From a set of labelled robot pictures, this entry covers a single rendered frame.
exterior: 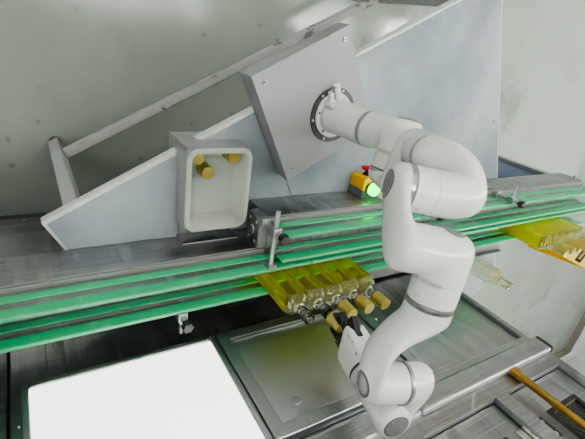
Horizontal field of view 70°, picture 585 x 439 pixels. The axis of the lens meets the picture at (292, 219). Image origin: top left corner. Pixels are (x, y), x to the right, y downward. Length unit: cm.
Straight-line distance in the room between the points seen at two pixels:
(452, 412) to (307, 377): 36
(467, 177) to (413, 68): 77
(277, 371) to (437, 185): 60
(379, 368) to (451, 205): 30
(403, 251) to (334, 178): 76
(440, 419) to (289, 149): 78
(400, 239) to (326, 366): 54
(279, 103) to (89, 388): 80
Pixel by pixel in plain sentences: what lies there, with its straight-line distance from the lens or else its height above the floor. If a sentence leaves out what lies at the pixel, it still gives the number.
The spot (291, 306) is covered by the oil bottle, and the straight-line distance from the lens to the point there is 107.
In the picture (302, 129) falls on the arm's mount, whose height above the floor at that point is 81.
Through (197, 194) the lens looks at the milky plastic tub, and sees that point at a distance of 116.
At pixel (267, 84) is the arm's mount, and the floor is 82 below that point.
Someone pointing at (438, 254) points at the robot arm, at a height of 143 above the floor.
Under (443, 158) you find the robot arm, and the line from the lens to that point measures 81.
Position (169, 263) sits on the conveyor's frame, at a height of 88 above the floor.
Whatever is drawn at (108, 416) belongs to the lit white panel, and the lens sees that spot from 100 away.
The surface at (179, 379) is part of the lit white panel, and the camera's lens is 105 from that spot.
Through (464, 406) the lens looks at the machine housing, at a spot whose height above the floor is 142.
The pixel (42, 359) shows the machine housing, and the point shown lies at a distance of 120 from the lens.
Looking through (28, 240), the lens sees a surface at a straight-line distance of 168.
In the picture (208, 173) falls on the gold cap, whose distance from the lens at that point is 110.
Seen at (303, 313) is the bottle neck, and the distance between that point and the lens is 105.
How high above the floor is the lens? 178
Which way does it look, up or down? 48 degrees down
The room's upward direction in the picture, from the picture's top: 130 degrees clockwise
